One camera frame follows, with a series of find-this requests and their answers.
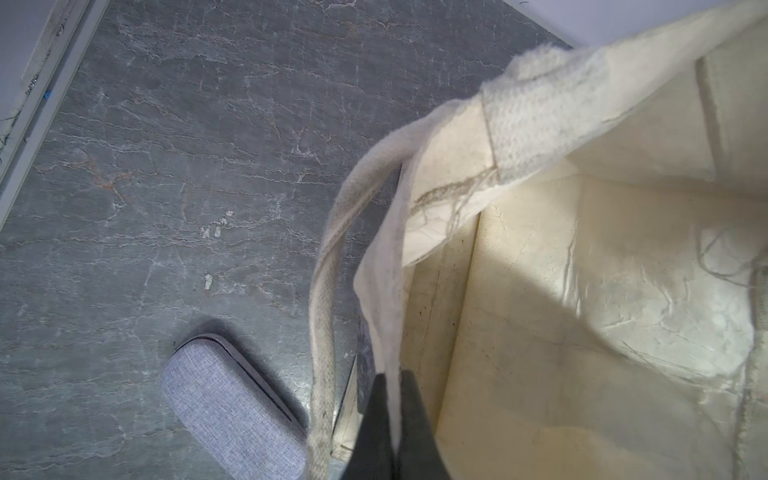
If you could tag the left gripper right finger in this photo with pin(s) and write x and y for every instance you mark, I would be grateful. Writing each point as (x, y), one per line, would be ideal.
(418, 456)

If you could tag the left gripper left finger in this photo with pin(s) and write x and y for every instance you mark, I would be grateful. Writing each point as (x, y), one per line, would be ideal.
(373, 456)

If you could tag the cream canvas tote bag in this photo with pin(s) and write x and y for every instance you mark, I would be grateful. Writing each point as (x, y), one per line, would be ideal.
(574, 264)

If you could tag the grey fabric glasses case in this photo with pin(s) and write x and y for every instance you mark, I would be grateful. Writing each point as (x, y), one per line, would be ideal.
(229, 408)

